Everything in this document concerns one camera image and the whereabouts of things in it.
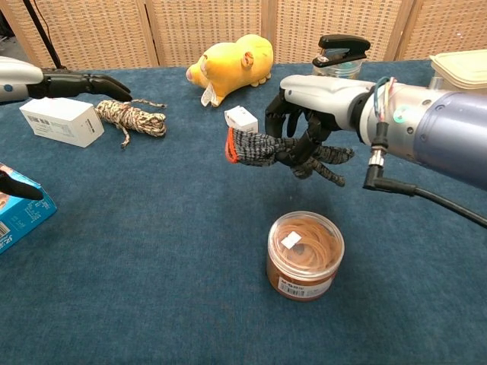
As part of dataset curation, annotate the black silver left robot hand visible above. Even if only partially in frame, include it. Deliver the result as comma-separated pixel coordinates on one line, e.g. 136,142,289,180
0,56,133,202

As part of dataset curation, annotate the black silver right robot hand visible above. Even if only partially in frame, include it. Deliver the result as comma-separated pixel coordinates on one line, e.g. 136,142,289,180
264,74,376,179

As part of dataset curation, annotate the grey glove with red cuff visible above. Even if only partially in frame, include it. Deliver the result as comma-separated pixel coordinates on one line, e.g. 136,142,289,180
226,126,356,188

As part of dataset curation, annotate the clear plastic jar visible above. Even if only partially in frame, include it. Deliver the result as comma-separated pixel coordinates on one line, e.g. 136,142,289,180
312,56,363,81

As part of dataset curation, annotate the large white carton box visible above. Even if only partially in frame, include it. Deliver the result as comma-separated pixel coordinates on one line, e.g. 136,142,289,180
19,97,106,149

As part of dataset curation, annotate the black stapler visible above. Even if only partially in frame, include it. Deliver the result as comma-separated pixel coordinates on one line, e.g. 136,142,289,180
311,33,371,69

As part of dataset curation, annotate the black tripod stand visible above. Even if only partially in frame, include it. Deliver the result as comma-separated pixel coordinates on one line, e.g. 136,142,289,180
21,0,68,71

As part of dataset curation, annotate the small white carton box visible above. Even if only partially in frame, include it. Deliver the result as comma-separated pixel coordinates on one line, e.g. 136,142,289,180
223,105,259,134

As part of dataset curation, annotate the yellow plush animal toy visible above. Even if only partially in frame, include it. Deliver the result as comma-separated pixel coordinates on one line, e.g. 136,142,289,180
185,33,275,109

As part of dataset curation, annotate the blue cookie box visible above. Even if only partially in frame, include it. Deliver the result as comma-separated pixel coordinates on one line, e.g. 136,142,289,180
0,162,59,256

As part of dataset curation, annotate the woven wooden folding screen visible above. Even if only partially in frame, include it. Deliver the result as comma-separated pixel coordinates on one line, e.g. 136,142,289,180
0,0,487,71

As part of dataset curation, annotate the beige lidded lunch box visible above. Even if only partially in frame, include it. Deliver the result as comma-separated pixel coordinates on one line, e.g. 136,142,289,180
429,49,487,93

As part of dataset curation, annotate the brown rubber band jar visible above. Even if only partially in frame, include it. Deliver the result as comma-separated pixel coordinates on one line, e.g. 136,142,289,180
266,211,346,303

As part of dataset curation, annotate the blue table cloth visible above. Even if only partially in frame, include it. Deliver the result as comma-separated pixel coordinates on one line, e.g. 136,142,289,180
0,59,487,365

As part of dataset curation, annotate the coloured wrist wire bundle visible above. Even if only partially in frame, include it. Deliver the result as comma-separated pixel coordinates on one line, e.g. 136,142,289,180
370,77,397,123

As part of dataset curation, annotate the camouflage rope bundle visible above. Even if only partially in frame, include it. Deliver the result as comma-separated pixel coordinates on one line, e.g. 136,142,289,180
94,97,169,150

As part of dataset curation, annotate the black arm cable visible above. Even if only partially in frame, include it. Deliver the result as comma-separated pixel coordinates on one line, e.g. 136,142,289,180
362,120,487,230

